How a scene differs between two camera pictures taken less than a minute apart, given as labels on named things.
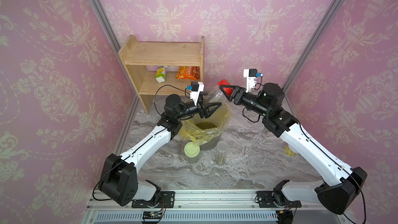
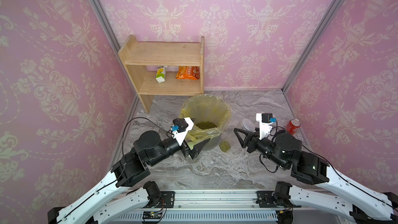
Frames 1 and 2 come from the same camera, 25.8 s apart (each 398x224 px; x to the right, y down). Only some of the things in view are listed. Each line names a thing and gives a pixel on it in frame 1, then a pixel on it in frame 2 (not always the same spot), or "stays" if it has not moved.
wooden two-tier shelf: [162, 68] stays
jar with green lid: [191, 153] stays
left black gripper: [200, 110] to [196, 150]
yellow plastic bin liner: [198, 130] stays
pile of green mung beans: [205, 125] stays
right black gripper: [240, 96] to [252, 138]
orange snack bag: [188, 72] stays
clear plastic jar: [215, 95] to [232, 138]
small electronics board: [152, 215] stays
